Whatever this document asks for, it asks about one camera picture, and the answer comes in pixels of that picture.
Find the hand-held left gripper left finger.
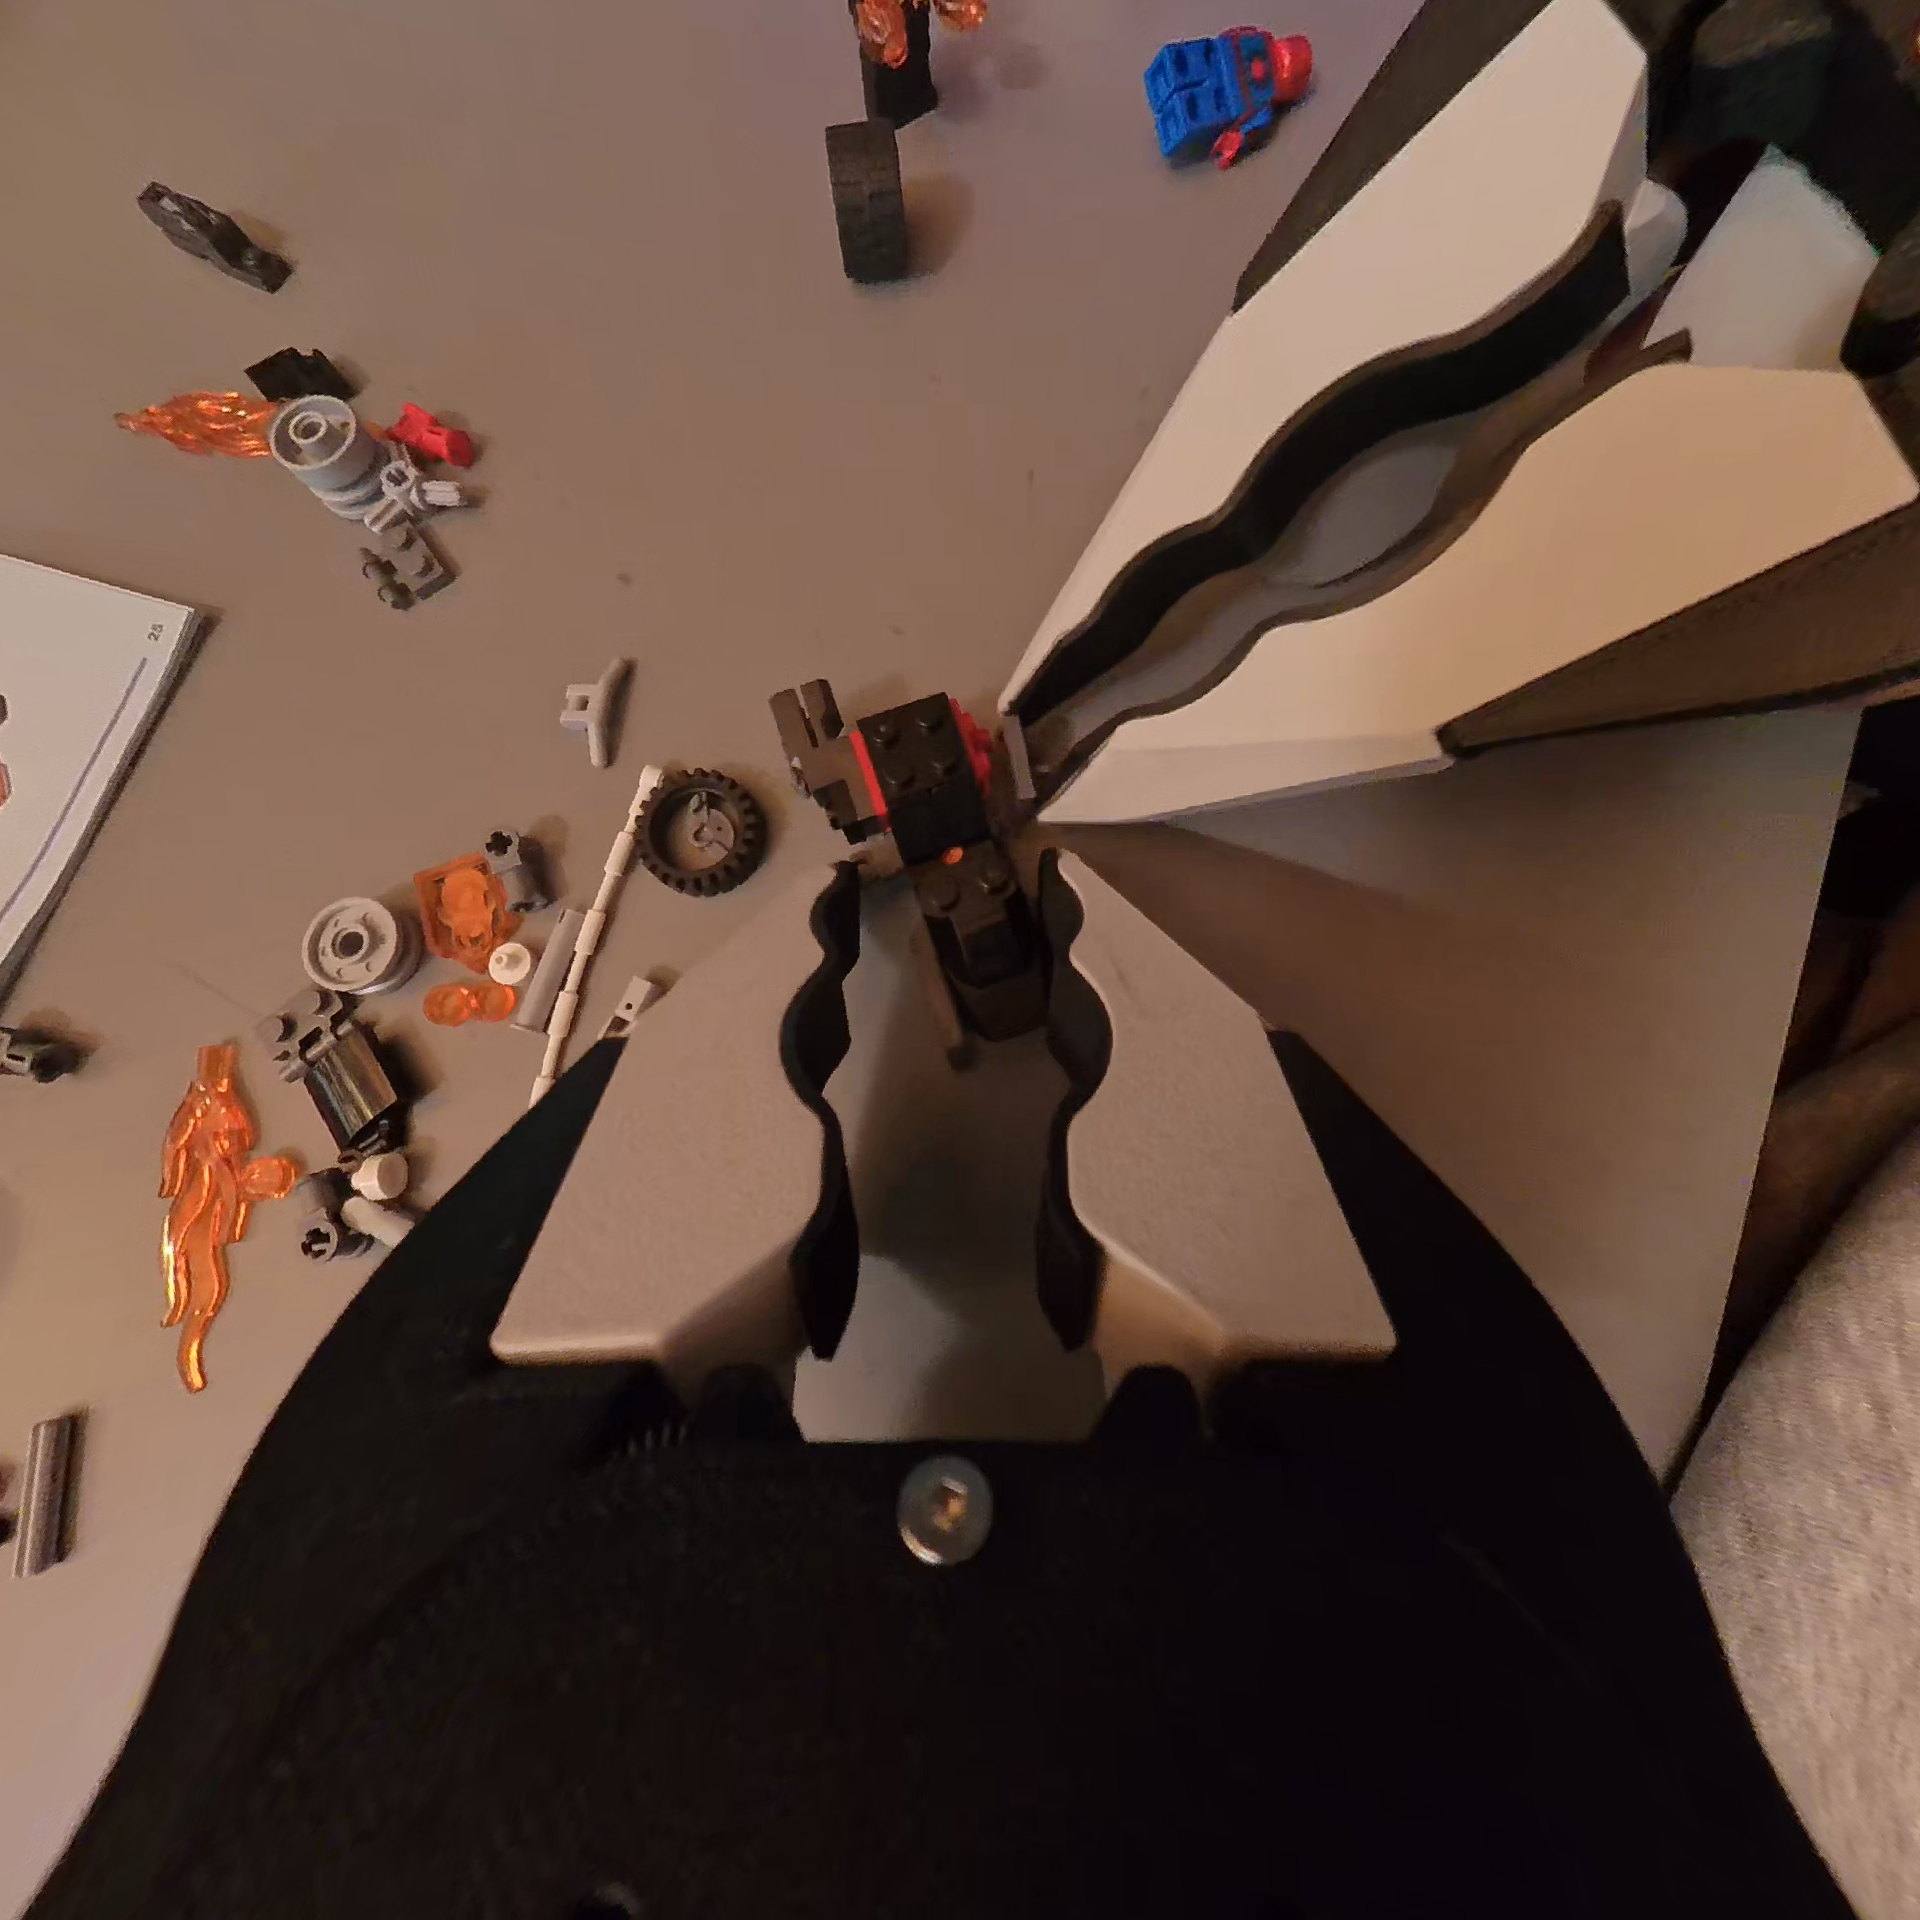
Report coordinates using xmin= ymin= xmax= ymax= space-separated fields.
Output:
xmin=494 ymin=867 xmax=860 ymax=1409

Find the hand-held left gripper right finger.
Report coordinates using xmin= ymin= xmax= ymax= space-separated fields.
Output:
xmin=1034 ymin=846 xmax=1399 ymax=1386

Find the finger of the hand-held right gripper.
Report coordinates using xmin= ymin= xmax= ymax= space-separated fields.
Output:
xmin=1034 ymin=155 xmax=1920 ymax=825
xmin=1004 ymin=0 xmax=1690 ymax=750

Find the black and red lego assembly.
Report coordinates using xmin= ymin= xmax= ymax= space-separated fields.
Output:
xmin=767 ymin=678 xmax=1052 ymax=1070

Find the grey lego bar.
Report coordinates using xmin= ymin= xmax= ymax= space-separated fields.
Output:
xmin=514 ymin=906 xmax=589 ymax=1036

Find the blue and red lego minifigure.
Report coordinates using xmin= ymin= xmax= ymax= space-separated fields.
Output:
xmin=1143 ymin=27 xmax=1318 ymax=170

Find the small black treaded lego tyre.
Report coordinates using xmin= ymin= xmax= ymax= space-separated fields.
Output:
xmin=630 ymin=765 xmax=773 ymax=898

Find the black rubber lego tyre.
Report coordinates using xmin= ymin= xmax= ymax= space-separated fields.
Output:
xmin=824 ymin=120 xmax=913 ymax=286

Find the lego instruction booklet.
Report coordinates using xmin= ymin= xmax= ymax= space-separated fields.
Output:
xmin=0 ymin=553 xmax=206 ymax=999

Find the grey lego wheel hub stack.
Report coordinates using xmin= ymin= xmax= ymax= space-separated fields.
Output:
xmin=271 ymin=395 xmax=396 ymax=518

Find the black elongated lego piece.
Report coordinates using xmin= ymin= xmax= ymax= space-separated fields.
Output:
xmin=134 ymin=180 xmax=295 ymax=292

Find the dark chrome engine cylinder piece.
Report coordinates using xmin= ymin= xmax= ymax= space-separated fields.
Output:
xmin=301 ymin=1030 xmax=410 ymax=1149

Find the orange transparent shield piece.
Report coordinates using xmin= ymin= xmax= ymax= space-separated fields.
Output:
xmin=413 ymin=853 xmax=519 ymax=964

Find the large orange transparent flame piece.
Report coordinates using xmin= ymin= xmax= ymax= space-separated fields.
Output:
xmin=158 ymin=1041 xmax=260 ymax=1398

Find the dark grey clip plate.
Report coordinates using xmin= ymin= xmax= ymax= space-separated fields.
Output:
xmin=356 ymin=532 xmax=461 ymax=611

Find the person's grey trouser leg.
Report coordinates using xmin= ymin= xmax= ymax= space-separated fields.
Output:
xmin=1668 ymin=1132 xmax=1920 ymax=1920

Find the grey ridged bar piece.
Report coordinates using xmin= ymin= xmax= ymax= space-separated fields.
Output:
xmin=12 ymin=1409 xmax=87 ymax=1580

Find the light grey cross connector piece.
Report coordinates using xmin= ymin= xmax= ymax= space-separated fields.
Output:
xmin=359 ymin=461 xmax=472 ymax=536

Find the small orange transparent flame piece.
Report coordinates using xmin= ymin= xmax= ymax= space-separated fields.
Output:
xmin=111 ymin=389 xmax=288 ymax=457

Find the white lego chain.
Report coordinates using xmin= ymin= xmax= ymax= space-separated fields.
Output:
xmin=526 ymin=765 xmax=671 ymax=1104

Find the light grey handle piece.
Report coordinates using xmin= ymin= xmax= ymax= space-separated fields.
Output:
xmin=559 ymin=656 xmax=635 ymax=771

